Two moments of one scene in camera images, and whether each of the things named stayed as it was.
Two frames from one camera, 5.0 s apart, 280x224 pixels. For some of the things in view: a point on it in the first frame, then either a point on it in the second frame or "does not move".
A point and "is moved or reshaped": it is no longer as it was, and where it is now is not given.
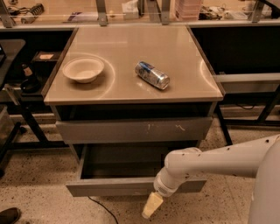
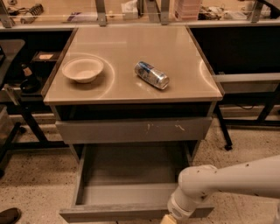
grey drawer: x=125 y=171 is moved or reshaped
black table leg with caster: x=226 y=133 does not move
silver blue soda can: x=152 y=74 does not move
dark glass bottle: x=31 y=84 does not move
